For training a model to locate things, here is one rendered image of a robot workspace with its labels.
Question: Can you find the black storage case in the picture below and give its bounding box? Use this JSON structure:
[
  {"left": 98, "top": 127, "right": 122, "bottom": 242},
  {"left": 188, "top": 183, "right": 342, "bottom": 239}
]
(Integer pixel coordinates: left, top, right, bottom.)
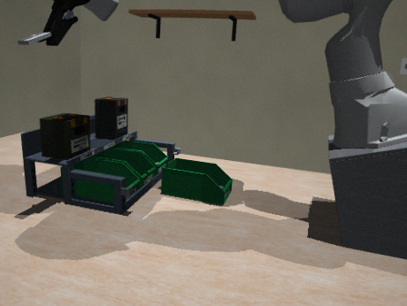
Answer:
[{"left": 95, "top": 97, "right": 128, "bottom": 140}]

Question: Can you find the dark green tool case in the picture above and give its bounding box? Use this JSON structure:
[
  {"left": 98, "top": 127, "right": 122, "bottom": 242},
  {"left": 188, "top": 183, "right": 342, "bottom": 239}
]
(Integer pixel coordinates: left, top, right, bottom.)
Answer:
[{"left": 40, "top": 113, "right": 90, "bottom": 160}]

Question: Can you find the dark grey metal shelf rack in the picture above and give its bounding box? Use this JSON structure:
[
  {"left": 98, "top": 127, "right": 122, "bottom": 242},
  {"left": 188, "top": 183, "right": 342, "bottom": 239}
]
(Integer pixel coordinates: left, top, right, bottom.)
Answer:
[{"left": 21, "top": 114, "right": 180, "bottom": 215}]

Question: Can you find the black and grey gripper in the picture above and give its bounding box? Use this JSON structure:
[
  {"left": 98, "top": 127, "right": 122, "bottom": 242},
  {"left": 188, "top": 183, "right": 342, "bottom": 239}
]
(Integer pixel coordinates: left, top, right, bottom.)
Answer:
[{"left": 18, "top": 0, "right": 90, "bottom": 46}]

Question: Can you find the green bin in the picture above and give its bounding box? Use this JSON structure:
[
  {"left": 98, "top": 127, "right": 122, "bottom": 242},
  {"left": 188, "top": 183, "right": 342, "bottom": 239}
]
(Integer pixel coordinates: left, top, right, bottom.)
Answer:
[
  {"left": 161, "top": 158, "right": 232, "bottom": 205},
  {"left": 109, "top": 141, "right": 167, "bottom": 175},
  {"left": 60, "top": 157, "right": 139, "bottom": 203},
  {"left": 90, "top": 149, "right": 155, "bottom": 187}
]

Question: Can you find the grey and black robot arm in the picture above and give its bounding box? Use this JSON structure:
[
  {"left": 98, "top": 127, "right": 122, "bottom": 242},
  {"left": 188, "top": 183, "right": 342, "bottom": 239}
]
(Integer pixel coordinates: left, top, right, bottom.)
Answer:
[{"left": 279, "top": 0, "right": 407, "bottom": 149}]

